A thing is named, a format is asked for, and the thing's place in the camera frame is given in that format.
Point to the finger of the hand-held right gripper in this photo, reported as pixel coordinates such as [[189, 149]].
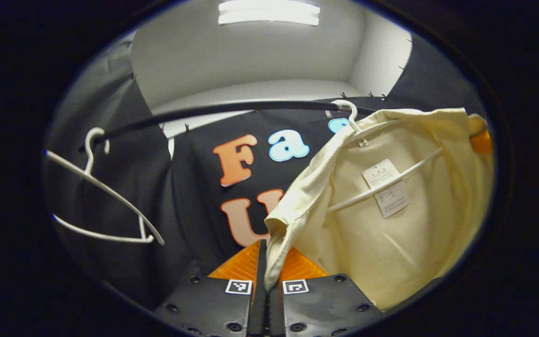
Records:
[[482, 142]]

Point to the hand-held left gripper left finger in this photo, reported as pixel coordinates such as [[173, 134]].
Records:
[[259, 262]]

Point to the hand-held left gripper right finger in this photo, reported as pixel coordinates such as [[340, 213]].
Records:
[[325, 304]]

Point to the cream collared shirt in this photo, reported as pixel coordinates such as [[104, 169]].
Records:
[[391, 252]]

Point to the white plastic hanger with shirt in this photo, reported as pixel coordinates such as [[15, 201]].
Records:
[[344, 201]]

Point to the black clothes rack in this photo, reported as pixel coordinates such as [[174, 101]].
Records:
[[227, 108]]

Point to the empty white plastic hanger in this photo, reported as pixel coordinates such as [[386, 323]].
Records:
[[86, 174]]

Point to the black backdrop cloth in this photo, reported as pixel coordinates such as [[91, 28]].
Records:
[[194, 196]]

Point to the ceiling light panel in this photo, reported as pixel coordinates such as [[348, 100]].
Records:
[[269, 11]]

